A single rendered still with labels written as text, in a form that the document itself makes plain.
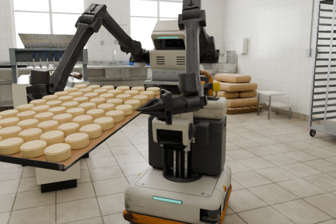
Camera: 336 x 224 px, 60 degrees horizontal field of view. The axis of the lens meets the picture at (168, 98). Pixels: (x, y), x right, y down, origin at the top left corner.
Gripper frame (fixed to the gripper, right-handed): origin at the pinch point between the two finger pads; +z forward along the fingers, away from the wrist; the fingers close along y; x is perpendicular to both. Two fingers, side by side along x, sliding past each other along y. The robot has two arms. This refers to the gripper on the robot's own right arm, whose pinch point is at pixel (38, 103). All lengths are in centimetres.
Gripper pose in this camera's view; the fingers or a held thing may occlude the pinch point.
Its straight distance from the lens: 107.9
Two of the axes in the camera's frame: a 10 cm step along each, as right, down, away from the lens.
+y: -0.5, -9.7, -2.3
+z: 4.4, 1.9, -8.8
